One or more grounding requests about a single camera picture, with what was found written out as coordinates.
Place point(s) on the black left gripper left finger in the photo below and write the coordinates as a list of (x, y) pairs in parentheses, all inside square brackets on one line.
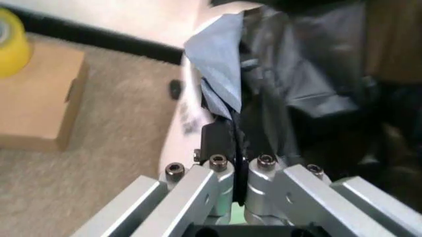
[(184, 197)]

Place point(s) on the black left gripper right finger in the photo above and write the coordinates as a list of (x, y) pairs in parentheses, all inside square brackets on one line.
[(306, 197)]

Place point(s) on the black plastic garbage bag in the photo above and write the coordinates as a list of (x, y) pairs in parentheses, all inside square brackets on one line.
[(217, 61)]

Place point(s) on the white trash bin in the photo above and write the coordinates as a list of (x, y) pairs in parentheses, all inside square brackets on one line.
[(179, 148)]

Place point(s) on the brown cardboard box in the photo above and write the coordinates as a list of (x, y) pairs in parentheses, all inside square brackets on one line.
[(39, 98)]

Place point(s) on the black baseboard strip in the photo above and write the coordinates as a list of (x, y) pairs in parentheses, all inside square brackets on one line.
[(108, 37)]

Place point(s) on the brown wooden cabinet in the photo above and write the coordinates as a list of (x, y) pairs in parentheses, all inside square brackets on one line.
[(395, 37)]

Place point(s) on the yellow tape roll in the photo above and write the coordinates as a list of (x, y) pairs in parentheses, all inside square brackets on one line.
[(13, 44)]

